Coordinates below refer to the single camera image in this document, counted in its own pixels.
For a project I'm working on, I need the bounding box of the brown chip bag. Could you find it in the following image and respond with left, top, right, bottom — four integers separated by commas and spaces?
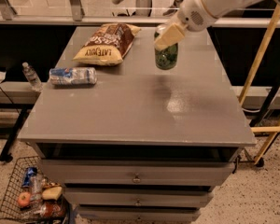
73, 23, 141, 66

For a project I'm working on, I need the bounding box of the red snack bag in basket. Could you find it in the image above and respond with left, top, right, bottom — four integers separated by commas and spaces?
40, 203, 66, 218

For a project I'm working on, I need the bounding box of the blue can in basket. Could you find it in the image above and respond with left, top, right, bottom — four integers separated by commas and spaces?
21, 167, 37, 188

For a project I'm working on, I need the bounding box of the red apple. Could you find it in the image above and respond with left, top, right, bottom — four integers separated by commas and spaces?
17, 191, 31, 207

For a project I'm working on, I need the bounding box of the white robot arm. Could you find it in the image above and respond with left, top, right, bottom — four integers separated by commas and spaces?
154, 0, 280, 50

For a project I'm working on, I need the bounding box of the black cable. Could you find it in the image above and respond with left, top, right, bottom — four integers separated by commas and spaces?
0, 72, 21, 114

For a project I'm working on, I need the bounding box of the grey drawer cabinet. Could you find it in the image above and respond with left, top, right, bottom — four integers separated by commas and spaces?
20, 27, 256, 224

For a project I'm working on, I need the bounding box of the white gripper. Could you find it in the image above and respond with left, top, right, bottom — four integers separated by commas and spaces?
154, 0, 217, 50

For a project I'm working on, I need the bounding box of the black wire basket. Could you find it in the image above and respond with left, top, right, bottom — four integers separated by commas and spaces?
0, 156, 68, 224

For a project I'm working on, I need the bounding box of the green soda can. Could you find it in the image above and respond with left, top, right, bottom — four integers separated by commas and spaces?
154, 23, 179, 71

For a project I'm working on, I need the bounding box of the yellow sponge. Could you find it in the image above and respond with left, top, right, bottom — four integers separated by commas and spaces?
42, 187, 63, 201

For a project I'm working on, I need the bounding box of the clear plastic water bottle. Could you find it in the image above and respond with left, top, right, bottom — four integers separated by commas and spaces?
22, 63, 43, 92

